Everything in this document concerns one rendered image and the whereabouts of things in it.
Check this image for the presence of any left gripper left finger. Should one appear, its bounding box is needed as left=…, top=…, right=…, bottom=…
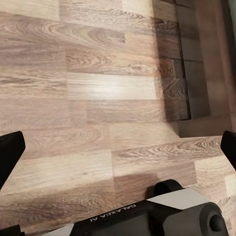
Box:
left=0, top=131, right=26, bottom=190

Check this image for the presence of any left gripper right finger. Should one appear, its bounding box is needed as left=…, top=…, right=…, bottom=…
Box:
left=220, top=131, right=236, bottom=170

